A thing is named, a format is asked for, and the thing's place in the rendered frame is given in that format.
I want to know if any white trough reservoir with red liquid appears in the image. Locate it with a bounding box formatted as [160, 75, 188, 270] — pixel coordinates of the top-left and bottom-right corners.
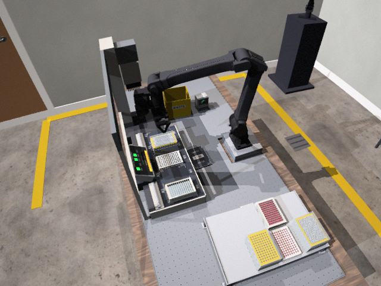
[255, 197, 286, 231]

